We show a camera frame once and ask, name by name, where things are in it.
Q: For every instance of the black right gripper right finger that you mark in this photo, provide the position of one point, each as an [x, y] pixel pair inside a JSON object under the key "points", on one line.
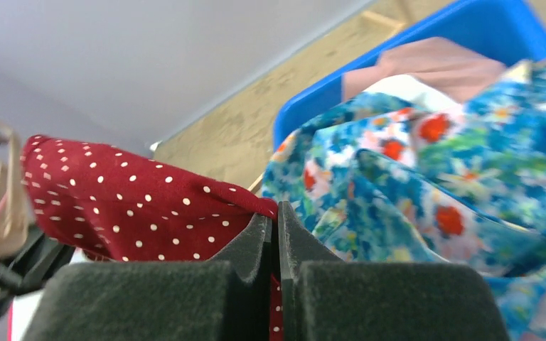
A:
{"points": [[325, 298]]}

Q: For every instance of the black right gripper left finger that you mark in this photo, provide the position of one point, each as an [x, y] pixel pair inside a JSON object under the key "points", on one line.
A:
{"points": [[224, 298]]}

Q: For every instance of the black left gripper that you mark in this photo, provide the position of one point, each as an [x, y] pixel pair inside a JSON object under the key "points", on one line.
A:
{"points": [[28, 270]]}

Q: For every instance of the cream hanger of dress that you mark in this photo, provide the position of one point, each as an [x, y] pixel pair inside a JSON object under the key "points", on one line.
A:
{"points": [[14, 216]]}

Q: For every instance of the red polka dot dress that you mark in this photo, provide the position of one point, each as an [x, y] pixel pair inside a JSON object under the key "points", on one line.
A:
{"points": [[118, 206]]}

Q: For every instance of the blue floral garment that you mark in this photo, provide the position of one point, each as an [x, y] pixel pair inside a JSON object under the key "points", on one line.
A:
{"points": [[378, 179]]}

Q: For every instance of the pink pleated skirt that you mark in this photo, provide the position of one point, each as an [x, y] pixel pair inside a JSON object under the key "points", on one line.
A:
{"points": [[437, 62]]}

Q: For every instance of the red-edged whiteboard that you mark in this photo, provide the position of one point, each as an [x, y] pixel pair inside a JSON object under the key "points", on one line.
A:
{"points": [[21, 314]]}

